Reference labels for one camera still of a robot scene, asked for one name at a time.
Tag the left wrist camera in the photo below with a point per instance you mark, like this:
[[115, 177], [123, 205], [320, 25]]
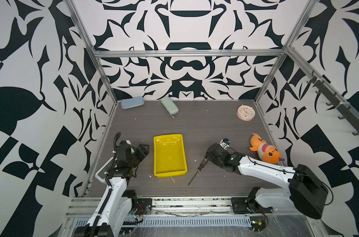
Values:
[[124, 144]]

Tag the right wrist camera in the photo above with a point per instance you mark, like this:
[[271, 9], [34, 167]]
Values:
[[225, 143]]

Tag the black yellow screwdriver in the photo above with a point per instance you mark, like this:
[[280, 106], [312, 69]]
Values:
[[201, 166]]

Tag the yellow plastic bin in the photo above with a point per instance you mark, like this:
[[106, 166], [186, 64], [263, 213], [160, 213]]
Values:
[[169, 156]]

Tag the white cable duct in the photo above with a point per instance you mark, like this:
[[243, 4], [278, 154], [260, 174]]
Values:
[[187, 221]]

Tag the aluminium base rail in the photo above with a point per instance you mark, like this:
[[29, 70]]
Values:
[[171, 206]]

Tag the blue glasses case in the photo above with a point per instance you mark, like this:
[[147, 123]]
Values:
[[132, 102]]

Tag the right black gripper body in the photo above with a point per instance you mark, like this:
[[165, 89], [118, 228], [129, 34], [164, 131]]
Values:
[[217, 162]]

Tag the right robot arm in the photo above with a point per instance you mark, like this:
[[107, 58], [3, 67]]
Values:
[[301, 186]]

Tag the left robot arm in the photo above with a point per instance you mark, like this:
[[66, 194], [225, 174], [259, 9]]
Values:
[[117, 201]]

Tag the orange fish plush toy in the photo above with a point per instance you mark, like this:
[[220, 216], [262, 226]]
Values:
[[266, 152]]

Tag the white digital timer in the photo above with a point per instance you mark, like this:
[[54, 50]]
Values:
[[100, 174]]

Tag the green glasses case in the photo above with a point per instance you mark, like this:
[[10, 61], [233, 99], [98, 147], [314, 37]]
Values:
[[170, 106]]

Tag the black wall hook rack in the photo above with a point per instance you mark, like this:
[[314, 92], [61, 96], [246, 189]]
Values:
[[337, 101]]

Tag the pink round clock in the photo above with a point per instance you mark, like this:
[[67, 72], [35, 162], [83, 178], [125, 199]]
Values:
[[245, 113]]

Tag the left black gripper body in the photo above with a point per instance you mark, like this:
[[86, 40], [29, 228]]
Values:
[[133, 163]]

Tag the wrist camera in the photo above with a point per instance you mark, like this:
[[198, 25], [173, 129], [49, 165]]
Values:
[[124, 144], [225, 143]]

